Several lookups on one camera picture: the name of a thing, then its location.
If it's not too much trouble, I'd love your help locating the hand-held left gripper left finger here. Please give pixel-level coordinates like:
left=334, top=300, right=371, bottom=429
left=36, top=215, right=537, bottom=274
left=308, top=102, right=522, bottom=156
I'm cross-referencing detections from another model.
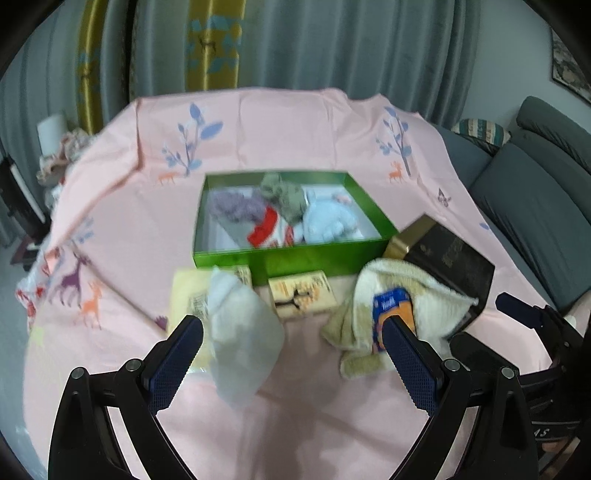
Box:
left=48, top=315, right=205, bottom=480

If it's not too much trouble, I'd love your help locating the blue orange tissue pack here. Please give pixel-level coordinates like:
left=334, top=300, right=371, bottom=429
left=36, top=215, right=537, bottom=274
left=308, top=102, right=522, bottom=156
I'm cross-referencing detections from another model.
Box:
left=372, top=288, right=419, bottom=356

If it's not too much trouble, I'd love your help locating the white tissue sheet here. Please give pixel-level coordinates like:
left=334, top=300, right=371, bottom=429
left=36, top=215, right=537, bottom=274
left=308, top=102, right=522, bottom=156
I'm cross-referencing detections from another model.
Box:
left=203, top=267, right=286, bottom=411

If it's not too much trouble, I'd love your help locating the pink printed bedsheet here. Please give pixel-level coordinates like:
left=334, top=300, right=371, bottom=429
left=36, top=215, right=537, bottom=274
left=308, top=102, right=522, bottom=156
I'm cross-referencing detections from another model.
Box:
left=18, top=88, right=566, bottom=480

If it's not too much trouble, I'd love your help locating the green cardboard box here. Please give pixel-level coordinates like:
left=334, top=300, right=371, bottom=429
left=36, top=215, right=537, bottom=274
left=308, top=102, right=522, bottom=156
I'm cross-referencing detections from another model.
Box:
left=193, top=171, right=400, bottom=278

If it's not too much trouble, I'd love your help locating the small yellow printed box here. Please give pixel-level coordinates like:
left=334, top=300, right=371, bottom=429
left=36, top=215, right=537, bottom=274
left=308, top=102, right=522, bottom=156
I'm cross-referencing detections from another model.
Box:
left=268, top=271, right=338, bottom=321

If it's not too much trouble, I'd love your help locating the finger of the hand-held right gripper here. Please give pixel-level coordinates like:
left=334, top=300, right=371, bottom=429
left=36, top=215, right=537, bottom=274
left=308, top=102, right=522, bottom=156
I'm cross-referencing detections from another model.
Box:
left=495, top=292, right=548, bottom=326
left=450, top=332, right=504, bottom=374

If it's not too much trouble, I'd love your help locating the grey green cloth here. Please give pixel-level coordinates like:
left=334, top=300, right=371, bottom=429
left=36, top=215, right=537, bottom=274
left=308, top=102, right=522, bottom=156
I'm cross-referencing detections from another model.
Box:
left=259, top=173, right=308, bottom=227

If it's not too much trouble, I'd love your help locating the red white packet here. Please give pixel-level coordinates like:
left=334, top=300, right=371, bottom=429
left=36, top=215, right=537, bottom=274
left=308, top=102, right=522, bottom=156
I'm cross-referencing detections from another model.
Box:
left=247, top=208, right=296, bottom=250

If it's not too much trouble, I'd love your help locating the framed wall picture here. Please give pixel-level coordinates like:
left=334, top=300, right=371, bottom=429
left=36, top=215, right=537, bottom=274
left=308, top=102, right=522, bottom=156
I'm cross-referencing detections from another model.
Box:
left=549, top=28, right=591, bottom=104

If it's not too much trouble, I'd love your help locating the red white plastic bag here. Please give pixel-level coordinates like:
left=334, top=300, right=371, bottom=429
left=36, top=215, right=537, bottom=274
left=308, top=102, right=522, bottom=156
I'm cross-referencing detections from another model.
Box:
left=14, top=258, right=51, bottom=333

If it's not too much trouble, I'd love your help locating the blue elephant plush toy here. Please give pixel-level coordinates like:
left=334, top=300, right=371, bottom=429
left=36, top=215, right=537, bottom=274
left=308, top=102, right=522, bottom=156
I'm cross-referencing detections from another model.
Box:
left=295, top=187, right=361, bottom=245

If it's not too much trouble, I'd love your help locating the grey sofa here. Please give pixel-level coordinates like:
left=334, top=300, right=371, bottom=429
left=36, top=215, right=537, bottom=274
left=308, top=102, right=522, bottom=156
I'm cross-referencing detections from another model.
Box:
left=434, top=96, right=591, bottom=315

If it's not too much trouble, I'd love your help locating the gold patterned curtain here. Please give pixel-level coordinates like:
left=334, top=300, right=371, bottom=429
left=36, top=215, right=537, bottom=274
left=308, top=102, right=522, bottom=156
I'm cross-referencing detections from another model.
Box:
left=76, top=0, right=109, bottom=134
left=185, top=0, right=243, bottom=93

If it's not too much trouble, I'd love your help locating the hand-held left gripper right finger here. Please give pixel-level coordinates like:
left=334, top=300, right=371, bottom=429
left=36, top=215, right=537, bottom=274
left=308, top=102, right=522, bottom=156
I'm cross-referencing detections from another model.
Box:
left=379, top=318, right=539, bottom=480

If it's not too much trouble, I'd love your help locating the black gold tin box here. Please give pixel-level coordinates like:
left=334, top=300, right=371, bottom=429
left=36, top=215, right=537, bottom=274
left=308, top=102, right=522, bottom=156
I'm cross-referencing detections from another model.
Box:
left=382, top=213, right=496, bottom=333

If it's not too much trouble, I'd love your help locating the purple fleece towel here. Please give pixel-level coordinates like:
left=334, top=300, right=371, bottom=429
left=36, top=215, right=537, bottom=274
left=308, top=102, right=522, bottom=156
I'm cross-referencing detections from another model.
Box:
left=209, top=189, right=266, bottom=227

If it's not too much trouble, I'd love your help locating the pale yellow tissue pack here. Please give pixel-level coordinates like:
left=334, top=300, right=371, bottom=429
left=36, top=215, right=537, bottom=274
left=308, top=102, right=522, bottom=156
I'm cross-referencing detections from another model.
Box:
left=170, top=265, right=254, bottom=372

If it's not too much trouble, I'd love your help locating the pile of clothes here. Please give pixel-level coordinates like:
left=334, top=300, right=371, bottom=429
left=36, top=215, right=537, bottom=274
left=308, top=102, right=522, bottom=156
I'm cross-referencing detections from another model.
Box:
left=37, top=129, right=93, bottom=185

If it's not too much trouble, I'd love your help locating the cream yellow towel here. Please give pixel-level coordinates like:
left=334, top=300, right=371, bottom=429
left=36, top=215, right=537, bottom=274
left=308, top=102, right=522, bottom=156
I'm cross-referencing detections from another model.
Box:
left=321, top=258, right=481, bottom=381

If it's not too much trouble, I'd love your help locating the striped patterned cushion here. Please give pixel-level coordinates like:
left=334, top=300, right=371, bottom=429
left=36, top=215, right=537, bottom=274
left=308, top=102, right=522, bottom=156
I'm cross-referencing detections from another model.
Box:
left=455, top=117, right=512, bottom=155

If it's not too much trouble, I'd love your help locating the white cylinder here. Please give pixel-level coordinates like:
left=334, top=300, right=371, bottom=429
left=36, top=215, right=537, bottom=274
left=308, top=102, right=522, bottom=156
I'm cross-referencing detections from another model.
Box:
left=37, top=114, right=68, bottom=155

